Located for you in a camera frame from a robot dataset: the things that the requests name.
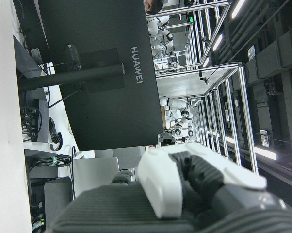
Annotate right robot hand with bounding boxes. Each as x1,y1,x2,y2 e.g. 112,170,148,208
51,142,292,233

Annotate white humanoid robot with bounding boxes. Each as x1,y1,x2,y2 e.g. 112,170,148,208
147,14,180,58
159,96,195,137

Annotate black Huawei monitor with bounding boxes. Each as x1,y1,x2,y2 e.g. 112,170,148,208
38,0,165,151

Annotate dark computer tower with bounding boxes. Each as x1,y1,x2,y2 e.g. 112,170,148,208
29,176,74,233

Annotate black monitor stand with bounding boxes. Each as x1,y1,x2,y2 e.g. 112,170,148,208
14,35,125,92

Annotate black flat desktop device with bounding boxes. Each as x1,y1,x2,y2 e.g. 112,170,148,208
30,99,50,143

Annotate black oblong device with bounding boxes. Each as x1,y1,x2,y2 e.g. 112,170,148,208
64,43,82,71

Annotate person's head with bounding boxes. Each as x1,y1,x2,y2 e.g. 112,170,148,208
144,0,164,15

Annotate black curved strap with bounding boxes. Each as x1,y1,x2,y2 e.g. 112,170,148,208
48,116,64,152

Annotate aluminium frame cage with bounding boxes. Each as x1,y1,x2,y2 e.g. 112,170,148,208
155,0,260,175

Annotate black bag with cables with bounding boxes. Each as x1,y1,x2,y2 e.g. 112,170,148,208
24,148,73,179

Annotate black cable tangle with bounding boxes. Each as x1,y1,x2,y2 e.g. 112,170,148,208
19,106,43,143

